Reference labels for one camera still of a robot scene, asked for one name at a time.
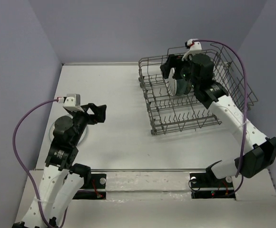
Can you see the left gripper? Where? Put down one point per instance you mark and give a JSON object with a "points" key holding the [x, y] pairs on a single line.
{"points": [[99, 115]]}

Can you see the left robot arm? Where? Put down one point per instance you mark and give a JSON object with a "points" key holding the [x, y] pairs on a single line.
{"points": [[62, 178]]}

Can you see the teal plate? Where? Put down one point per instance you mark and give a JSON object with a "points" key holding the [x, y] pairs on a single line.
{"points": [[183, 87]]}

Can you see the blue striped white plate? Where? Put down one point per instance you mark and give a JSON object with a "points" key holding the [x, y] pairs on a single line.
{"points": [[171, 83]]}

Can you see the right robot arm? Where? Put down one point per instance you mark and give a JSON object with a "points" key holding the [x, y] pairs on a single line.
{"points": [[257, 152]]}

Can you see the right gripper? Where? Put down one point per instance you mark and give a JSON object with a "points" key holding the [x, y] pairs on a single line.
{"points": [[172, 59]]}

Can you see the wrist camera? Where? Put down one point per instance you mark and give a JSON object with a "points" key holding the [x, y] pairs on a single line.
{"points": [[193, 47], [71, 102]]}

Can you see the grey wire dish rack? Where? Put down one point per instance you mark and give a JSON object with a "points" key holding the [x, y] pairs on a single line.
{"points": [[169, 114]]}

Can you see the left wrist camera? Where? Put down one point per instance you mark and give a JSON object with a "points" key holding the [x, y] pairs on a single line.
{"points": [[71, 102]]}

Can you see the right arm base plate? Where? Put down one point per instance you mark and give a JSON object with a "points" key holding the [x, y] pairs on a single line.
{"points": [[202, 188]]}

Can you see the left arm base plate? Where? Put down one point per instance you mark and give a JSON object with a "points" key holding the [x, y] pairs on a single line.
{"points": [[95, 189]]}

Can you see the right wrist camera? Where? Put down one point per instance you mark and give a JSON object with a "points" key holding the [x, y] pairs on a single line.
{"points": [[193, 47]]}

